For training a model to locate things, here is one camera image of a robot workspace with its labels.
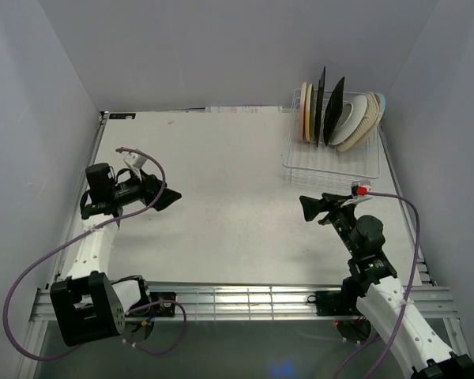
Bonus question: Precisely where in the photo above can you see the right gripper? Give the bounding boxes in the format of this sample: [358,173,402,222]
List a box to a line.
[299,193,359,257]

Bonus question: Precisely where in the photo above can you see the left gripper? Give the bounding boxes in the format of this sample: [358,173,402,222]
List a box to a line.
[111,166,182,211]

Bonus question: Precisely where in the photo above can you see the black floral square plate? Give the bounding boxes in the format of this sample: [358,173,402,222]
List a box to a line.
[322,77,345,146]

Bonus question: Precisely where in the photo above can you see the cream floral square plate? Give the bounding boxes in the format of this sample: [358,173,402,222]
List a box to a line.
[314,66,326,147]

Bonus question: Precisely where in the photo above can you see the yellow cream round plate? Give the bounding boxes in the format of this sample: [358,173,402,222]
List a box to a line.
[306,84,316,142]

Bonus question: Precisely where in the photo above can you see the green rimmed white plate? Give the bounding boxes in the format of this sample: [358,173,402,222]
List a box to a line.
[329,95,367,146]

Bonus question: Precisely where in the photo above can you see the pink cream round plate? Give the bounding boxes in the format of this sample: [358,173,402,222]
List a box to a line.
[299,81,308,141]

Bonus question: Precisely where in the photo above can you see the orange woven square plate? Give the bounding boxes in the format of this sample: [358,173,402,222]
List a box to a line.
[336,92,382,152]

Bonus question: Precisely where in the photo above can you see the blue cream round plate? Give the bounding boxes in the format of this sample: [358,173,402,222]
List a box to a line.
[374,92,386,117]

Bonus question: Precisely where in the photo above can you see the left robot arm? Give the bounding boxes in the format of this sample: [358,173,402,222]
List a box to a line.
[50,163,182,347]

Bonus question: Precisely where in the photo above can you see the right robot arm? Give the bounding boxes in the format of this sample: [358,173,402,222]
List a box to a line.
[299,186,474,378]

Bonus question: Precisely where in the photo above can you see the blue label sticker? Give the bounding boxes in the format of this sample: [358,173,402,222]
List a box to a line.
[108,113,136,120]

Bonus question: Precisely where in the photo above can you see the paper sheets at back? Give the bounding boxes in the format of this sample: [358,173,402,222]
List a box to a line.
[205,106,283,114]

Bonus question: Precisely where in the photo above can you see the white wire dish rack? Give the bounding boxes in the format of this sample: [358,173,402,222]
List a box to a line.
[283,88,382,188]

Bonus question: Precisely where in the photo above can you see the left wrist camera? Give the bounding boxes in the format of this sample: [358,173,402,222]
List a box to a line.
[123,152,147,178]

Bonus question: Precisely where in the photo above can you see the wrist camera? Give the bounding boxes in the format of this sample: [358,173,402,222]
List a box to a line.
[342,180,371,206]
[123,152,147,178]

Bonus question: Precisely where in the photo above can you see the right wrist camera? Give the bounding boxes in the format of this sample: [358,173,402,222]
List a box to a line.
[342,180,371,206]

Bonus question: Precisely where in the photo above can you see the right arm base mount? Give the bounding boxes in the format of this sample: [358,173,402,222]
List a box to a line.
[307,291,362,316]

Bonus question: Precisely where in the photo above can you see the aluminium frame rail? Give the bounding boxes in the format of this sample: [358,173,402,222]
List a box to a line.
[30,283,459,321]

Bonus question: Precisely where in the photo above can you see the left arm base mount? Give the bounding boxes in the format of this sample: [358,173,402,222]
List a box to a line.
[127,292,177,318]

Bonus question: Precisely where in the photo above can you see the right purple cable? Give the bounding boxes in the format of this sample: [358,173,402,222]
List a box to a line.
[333,191,421,379]

